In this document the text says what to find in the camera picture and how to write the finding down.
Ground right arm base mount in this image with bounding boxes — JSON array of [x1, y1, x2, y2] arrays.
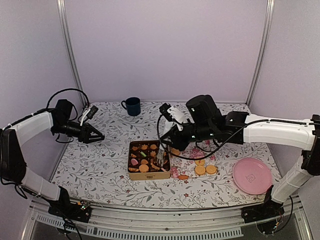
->
[[241, 200, 284, 223]]

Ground dark blue mug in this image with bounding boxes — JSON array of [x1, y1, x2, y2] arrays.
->
[[121, 97, 141, 117]]

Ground round waffle cookie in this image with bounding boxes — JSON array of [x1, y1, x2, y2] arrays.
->
[[205, 165, 217, 175], [194, 165, 206, 176]]

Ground right frame post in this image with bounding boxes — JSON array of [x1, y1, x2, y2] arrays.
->
[[245, 0, 275, 107]]

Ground frame post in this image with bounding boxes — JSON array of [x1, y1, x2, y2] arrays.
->
[[56, 0, 83, 91], [245, 0, 275, 107]]

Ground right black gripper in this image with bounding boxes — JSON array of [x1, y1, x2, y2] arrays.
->
[[159, 122, 215, 152]]

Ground jam-striped round cookie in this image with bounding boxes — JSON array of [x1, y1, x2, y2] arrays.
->
[[195, 159, 206, 166]]

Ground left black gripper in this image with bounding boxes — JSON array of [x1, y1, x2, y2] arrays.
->
[[53, 119, 105, 143]]

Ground gold cookie tin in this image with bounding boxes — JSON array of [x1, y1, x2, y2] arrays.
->
[[127, 140, 171, 181]]

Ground pink plate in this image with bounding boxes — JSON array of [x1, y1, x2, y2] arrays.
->
[[232, 158, 273, 195]]

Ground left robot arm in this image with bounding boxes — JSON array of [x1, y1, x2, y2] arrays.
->
[[0, 99, 105, 217]]

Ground left frame post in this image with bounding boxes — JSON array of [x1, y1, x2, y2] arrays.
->
[[56, 0, 83, 91]]

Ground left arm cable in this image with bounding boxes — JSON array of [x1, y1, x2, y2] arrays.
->
[[46, 87, 90, 108]]

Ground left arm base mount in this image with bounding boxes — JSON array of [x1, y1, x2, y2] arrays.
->
[[47, 191, 92, 223]]

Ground pink macaron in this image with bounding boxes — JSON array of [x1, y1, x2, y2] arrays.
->
[[131, 158, 139, 166]]

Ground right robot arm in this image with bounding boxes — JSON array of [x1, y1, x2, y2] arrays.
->
[[158, 95, 320, 218]]

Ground floral cookie tray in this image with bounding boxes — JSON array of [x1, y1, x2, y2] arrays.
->
[[169, 140, 218, 180]]

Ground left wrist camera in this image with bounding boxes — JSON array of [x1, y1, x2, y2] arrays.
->
[[79, 105, 98, 126]]

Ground aluminium front rail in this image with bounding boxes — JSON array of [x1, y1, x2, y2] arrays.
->
[[21, 195, 315, 240]]

